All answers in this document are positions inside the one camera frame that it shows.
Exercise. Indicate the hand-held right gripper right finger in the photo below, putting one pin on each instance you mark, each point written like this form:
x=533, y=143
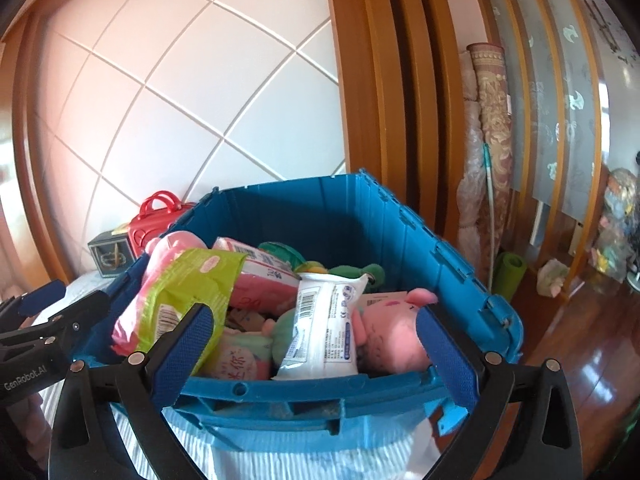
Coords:
x=450, y=360

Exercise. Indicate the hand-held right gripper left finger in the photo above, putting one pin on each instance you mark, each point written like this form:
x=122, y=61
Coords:
x=185, y=355

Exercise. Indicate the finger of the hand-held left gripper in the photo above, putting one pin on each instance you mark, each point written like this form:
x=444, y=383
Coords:
x=75, y=322
x=35, y=300

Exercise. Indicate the green pink wipes packet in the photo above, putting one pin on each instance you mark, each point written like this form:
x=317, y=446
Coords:
x=170, y=295

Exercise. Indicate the white wipes packet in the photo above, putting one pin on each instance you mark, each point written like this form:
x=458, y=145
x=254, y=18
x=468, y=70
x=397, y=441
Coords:
x=320, y=325

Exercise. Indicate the blue plastic storage crate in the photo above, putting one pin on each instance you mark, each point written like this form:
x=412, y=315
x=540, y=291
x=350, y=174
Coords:
x=320, y=220

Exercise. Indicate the pink printed packet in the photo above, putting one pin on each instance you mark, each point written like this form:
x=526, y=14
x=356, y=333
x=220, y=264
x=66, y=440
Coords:
x=240, y=360

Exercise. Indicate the pink pig plush toy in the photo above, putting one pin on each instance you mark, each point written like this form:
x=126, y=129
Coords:
x=395, y=335

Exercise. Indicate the small tan box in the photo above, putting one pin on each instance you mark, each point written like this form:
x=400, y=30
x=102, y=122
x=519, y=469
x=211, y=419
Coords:
x=120, y=231

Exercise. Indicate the green yoga mat roll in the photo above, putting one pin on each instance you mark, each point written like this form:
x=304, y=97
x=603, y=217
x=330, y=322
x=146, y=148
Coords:
x=509, y=275

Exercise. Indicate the pink white packet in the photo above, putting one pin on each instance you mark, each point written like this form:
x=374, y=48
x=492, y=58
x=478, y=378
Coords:
x=260, y=280

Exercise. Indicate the light green plush toy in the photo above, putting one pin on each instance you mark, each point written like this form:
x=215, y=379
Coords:
x=287, y=327

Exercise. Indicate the red bear suitcase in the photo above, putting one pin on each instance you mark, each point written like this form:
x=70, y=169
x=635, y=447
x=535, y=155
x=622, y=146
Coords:
x=145, y=232

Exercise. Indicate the dark green frog plush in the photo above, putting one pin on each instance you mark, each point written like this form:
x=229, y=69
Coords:
x=370, y=271

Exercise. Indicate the white crumpled bag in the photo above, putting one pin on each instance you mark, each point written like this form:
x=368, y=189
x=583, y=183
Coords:
x=552, y=277

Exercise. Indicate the yellow plush toy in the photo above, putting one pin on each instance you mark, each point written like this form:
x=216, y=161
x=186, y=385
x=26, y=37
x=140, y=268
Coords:
x=312, y=266

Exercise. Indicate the plastic wrapped roll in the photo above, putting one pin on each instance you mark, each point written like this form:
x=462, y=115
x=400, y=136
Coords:
x=472, y=170

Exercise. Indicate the clear bag of toys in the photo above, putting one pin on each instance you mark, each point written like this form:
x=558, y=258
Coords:
x=617, y=220

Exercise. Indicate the rolled patterned carpet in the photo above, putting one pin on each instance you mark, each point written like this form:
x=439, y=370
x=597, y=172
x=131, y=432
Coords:
x=492, y=110

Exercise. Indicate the white padded headboard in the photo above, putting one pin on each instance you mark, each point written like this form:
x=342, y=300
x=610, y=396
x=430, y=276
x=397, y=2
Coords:
x=200, y=85

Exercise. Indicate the wooden screen frosted panels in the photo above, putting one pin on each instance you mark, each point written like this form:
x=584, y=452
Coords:
x=550, y=110

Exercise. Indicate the wooden headboard frame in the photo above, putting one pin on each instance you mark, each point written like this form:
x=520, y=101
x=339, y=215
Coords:
x=380, y=85

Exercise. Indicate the dark wall letters decoration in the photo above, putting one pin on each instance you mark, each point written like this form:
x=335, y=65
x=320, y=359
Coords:
x=605, y=25

